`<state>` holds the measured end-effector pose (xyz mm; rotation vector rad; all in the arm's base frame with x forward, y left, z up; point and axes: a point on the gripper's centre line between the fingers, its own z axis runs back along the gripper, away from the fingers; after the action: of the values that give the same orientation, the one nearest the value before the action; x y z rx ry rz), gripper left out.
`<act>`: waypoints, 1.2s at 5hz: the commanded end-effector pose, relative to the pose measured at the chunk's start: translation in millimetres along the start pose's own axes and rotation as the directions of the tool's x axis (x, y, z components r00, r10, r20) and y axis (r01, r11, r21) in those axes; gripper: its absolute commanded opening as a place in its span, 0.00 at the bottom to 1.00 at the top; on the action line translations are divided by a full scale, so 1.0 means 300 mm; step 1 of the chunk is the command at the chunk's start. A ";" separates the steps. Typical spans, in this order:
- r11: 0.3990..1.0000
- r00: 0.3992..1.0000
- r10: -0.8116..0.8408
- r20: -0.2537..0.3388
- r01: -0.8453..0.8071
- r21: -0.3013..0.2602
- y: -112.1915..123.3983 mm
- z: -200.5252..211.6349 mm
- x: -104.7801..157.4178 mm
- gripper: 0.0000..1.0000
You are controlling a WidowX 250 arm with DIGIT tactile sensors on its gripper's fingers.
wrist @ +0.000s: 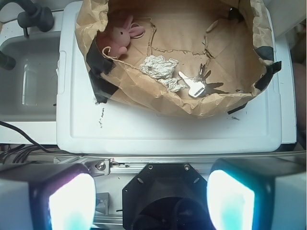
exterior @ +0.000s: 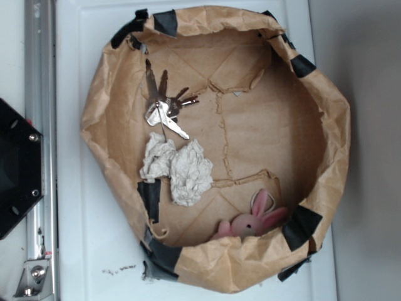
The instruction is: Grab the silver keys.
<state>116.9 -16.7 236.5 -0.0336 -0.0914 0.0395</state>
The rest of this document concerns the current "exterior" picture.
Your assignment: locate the silver key bunch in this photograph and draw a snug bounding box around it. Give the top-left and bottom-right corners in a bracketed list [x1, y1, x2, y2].
[144, 59, 199, 140]

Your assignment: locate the crumpled white paper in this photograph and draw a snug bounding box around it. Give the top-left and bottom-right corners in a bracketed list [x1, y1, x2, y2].
[140, 132, 213, 207]

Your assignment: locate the brown paper bag bin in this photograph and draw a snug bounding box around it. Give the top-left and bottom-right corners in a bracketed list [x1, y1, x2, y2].
[81, 6, 350, 293]

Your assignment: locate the pink plush bunny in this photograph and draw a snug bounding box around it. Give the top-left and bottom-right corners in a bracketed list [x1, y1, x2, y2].
[211, 189, 288, 240]

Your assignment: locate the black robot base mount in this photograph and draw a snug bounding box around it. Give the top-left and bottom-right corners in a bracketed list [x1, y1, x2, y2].
[1, 100, 43, 240]

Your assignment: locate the aluminium extrusion rail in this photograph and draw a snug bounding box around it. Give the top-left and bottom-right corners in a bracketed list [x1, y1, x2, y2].
[24, 1, 60, 300]

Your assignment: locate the metal corner bracket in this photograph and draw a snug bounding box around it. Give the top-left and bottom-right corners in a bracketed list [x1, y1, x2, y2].
[13, 259, 53, 300]

